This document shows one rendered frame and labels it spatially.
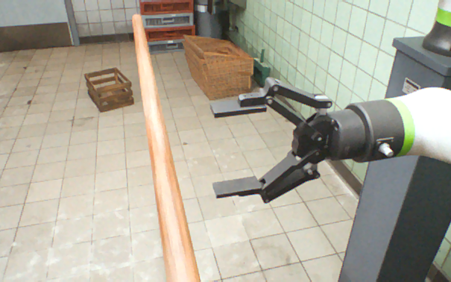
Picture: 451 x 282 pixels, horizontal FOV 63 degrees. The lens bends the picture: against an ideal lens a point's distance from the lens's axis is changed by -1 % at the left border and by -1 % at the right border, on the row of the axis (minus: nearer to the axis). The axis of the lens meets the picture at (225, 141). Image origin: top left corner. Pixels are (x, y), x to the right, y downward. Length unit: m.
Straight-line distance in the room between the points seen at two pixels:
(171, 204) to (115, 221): 1.79
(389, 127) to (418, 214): 0.61
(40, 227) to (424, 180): 1.90
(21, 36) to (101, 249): 3.63
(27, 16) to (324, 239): 4.23
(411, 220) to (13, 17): 4.77
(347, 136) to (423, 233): 0.73
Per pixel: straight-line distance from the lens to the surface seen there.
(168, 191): 0.43
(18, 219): 2.41
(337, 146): 0.56
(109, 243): 2.08
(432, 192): 1.12
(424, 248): 1.29
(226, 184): 0.57
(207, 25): 4.63
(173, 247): 0.37
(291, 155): 0.58
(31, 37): 5.22
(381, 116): 0.57
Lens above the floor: 1.48
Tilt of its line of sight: 32 degrees down
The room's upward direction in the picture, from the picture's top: straight up
